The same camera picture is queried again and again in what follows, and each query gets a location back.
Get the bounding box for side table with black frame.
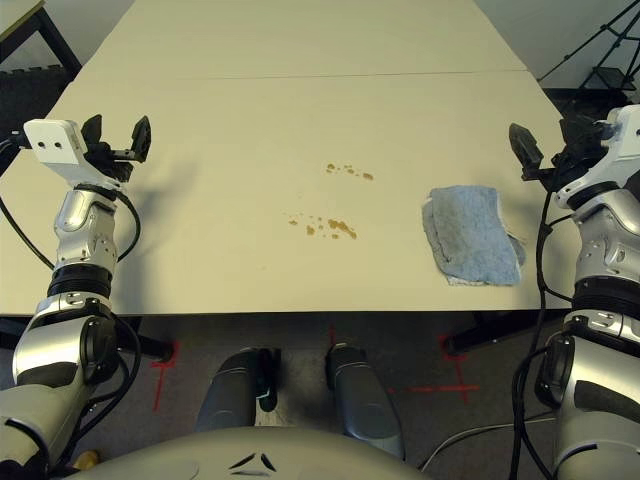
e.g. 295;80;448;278
0;0;84;76

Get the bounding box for grey right robot leg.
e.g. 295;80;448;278
324;342;406;461

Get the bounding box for black table foot bar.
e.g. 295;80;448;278
119;319;180;364
443;312;571;357

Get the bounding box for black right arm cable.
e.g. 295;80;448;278
510;189;574;480

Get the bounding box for grey left robot leg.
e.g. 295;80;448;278
194;348;281;434

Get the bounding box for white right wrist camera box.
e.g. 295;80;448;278
554;103;640;209

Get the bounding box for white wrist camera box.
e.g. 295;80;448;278
23;118;124;190
554;103;640;209

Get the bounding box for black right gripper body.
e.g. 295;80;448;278
521;134;609;192

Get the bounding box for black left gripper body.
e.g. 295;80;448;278
83;141;140;184

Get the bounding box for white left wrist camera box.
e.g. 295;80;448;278
23;118;124;190

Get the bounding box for blue terry rag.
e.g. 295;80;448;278
421;184;527;288

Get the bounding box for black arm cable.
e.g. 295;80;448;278
0;132;142;271
510;189;574;480

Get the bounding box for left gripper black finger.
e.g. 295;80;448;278
129;115;153;164
80;114;105;147

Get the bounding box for large brown spill spots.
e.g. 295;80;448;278
284;212;359;241

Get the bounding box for grey robot leg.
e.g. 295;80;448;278
324;342;406;461
194;348;281;434

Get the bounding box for white floor cable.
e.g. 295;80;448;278
417;417;556;474

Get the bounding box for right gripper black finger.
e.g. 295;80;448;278
558;114;604;146
508;122;544;174

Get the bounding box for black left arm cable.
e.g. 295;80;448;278
0;132;142;271

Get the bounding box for black foam floor mat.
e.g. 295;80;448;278
0;64;76;146

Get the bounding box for grey robot torso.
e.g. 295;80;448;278
74;424;426;480

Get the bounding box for black tripod stand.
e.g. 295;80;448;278
537;0;640;94

